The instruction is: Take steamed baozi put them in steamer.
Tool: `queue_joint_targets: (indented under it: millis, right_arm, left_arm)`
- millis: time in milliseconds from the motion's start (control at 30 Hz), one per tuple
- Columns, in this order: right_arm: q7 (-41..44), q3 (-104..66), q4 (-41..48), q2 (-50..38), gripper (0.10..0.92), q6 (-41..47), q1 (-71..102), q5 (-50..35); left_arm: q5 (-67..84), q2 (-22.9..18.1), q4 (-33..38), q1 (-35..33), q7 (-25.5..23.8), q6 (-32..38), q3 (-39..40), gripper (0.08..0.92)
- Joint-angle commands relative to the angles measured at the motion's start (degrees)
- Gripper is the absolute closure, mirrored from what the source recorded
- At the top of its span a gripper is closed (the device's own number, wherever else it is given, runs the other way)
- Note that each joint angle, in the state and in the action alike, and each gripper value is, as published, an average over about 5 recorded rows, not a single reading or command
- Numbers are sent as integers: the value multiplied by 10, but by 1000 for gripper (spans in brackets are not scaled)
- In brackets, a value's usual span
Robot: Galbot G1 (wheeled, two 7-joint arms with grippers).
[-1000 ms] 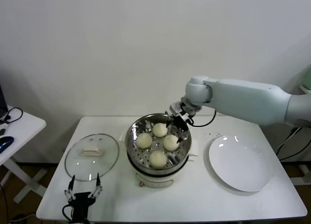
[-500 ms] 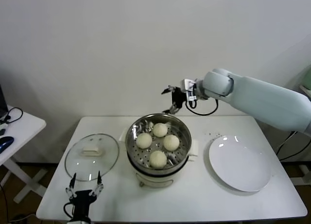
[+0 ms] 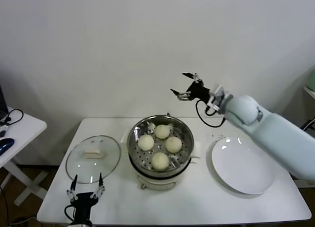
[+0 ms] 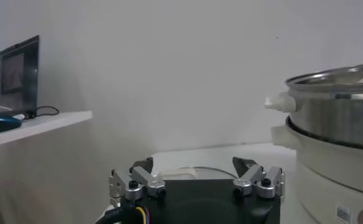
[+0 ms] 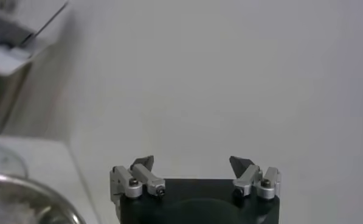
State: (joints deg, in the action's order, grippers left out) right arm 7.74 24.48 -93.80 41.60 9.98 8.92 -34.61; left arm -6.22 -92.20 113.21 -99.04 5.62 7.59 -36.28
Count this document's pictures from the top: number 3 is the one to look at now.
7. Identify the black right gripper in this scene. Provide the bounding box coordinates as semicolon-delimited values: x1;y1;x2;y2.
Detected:
170;71;222;112

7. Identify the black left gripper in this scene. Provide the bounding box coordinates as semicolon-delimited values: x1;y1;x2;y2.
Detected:
65;172;106;222

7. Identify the white steamed baozi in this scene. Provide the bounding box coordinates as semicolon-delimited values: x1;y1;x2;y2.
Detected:
137;134;155;151
165;136;183;154
151;152;170;172
154;124;170;140

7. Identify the stainless steel steamer basket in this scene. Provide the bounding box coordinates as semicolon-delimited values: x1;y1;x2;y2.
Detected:
127;115;195;174

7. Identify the round glass pot lid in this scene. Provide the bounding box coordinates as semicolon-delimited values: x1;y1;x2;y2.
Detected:
65;135;122;185

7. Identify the cream electric cooker base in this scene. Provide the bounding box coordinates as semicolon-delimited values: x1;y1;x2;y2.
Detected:
120;128;205;191

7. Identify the white side table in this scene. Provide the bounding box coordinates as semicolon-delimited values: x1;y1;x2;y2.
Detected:
0;106;48;207

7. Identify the blue computer mouse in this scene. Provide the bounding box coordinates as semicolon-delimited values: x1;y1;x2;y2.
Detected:
0;137;15;156

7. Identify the large white plate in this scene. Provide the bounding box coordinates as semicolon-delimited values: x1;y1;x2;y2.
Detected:
211;137;274;195

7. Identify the black laptop screen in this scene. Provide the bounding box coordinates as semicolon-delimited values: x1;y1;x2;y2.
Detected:
0;85;9;121

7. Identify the white side shelf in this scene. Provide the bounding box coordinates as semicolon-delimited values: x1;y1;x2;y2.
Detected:
303;86;315;99

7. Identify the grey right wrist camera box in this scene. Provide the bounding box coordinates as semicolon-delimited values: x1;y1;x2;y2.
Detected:
212;84;233;99

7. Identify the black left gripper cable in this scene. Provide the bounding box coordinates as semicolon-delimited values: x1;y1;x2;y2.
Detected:
63;204;76;221

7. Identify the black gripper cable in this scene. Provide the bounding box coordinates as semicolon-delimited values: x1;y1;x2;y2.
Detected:
63;204;76;221
195;100;226;128

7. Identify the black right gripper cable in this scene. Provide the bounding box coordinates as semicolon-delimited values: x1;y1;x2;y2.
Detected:
195;100;226;128

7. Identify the black looped desk cable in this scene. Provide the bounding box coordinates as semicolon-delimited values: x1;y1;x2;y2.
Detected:
0;108;25;127

